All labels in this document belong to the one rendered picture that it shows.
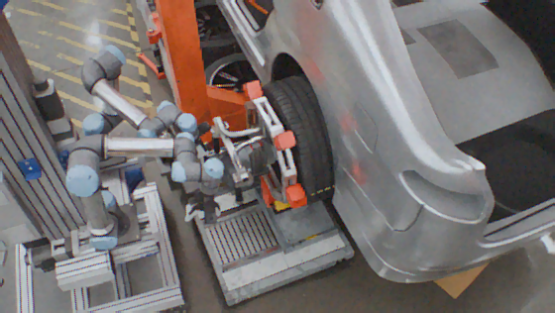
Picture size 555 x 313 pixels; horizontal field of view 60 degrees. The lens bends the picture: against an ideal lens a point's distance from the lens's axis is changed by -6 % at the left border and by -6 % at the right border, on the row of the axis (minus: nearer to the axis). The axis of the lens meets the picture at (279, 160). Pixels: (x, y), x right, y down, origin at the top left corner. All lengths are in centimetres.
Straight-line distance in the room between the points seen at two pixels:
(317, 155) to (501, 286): 160
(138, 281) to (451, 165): 199
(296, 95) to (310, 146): 26
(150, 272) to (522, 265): 232
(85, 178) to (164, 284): 122
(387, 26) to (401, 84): 25
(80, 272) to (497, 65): 247
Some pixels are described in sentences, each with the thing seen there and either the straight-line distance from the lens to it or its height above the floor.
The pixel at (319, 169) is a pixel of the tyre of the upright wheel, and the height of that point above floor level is 98.
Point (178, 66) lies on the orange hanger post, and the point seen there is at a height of 115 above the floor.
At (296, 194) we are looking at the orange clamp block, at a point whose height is 88.
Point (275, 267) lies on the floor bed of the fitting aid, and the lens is 313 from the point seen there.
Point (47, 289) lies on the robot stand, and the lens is 323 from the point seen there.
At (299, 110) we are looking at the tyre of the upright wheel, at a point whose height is 117.
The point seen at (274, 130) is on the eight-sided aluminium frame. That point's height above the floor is 112.
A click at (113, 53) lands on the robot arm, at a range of 241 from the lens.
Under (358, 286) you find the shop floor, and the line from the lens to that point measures 319.
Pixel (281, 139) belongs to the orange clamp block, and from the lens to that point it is 229.
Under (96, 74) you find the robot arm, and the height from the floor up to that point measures 142.
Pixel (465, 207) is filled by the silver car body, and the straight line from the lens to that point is 187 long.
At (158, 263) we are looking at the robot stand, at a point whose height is 21.
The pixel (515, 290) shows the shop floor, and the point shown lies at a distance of 345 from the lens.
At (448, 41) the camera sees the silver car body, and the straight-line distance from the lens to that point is 313.
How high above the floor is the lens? 287
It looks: 51 degrees down
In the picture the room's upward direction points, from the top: 1 degrees counter-clockwise
